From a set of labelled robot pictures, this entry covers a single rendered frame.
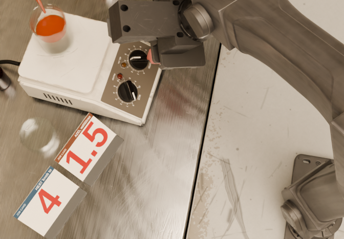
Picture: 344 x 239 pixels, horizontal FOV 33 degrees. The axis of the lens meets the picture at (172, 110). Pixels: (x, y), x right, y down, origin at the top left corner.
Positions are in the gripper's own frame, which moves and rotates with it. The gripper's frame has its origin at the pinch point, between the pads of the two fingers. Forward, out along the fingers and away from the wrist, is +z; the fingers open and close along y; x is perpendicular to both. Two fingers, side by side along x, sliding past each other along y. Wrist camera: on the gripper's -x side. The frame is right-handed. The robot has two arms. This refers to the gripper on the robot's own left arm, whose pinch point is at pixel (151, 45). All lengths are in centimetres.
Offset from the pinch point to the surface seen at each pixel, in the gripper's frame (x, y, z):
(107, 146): -4.3, 13.5, 11.4
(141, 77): 0.9, 3.3, 7.2
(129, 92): -2.0, 5.9, 5.6
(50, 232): -14.2, 25.4, 13.2
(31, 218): -16.9, 22.9, 12.8
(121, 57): -2.0, 0.0, 7.3
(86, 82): -8.3, 3.9, 6.4
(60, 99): -10.8, 5.3, 12.6
